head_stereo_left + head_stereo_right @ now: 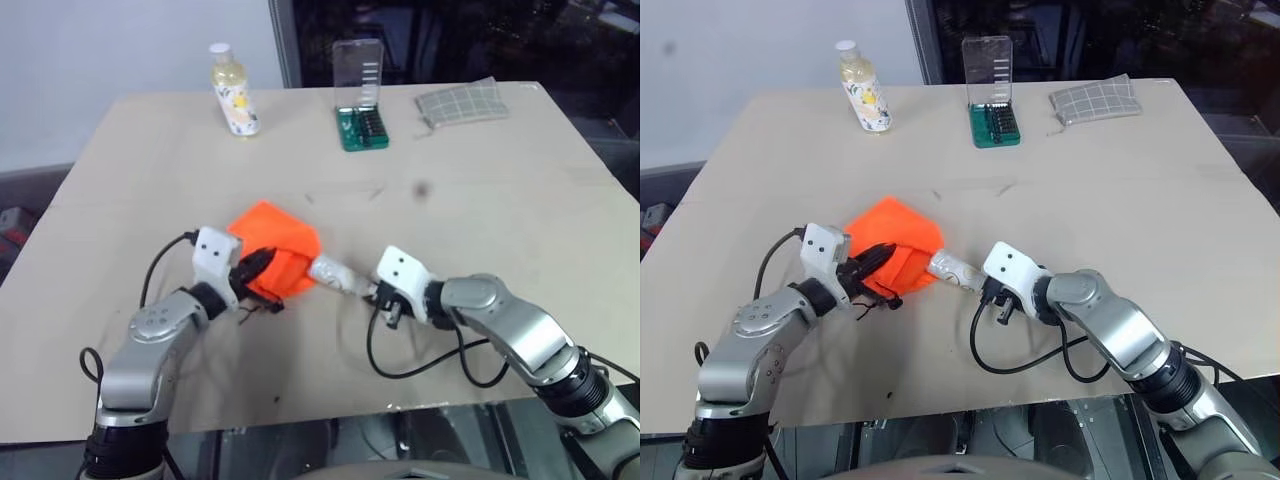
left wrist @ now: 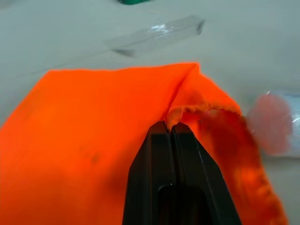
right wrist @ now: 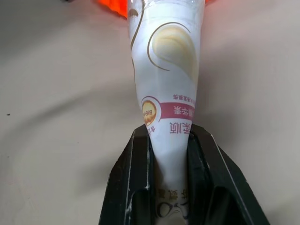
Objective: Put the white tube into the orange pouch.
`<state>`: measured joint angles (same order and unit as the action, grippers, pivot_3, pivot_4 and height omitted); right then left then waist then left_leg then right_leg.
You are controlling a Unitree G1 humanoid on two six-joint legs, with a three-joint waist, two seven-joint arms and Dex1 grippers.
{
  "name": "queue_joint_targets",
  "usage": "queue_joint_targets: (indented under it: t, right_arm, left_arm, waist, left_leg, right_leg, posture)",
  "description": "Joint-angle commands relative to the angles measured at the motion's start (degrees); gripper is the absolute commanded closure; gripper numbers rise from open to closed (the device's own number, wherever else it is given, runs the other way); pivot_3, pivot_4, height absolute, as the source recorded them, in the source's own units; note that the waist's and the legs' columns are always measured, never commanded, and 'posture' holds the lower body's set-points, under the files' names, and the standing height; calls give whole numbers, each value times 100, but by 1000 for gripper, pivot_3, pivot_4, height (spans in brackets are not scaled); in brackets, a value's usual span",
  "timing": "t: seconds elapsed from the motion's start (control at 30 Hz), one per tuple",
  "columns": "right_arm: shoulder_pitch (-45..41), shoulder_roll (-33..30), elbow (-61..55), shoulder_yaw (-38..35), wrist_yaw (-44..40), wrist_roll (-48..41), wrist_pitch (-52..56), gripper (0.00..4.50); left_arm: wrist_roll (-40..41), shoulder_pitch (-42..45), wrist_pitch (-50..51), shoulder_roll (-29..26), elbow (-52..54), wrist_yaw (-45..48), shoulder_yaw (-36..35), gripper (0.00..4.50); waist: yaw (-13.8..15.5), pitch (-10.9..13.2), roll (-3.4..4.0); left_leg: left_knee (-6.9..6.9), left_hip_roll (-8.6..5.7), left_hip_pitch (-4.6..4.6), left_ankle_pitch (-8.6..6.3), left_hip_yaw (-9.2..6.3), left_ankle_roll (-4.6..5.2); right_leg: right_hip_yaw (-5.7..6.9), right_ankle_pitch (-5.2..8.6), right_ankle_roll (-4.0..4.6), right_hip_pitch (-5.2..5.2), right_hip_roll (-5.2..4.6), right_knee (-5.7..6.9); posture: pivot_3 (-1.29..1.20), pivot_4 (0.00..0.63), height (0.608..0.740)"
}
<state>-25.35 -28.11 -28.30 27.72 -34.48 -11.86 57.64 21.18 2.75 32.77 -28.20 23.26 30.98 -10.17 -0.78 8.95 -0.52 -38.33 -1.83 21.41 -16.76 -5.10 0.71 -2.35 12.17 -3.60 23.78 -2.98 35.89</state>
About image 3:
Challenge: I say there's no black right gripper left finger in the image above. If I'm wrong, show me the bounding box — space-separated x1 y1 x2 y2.
98 124 158 225

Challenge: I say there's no white printed tube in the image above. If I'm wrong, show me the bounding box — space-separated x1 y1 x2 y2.
126 0 206 225

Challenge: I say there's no orange pouch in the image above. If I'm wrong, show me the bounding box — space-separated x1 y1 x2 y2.
93 0 218 23

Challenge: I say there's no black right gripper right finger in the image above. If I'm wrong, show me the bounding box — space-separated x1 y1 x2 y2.
185 123 271 225

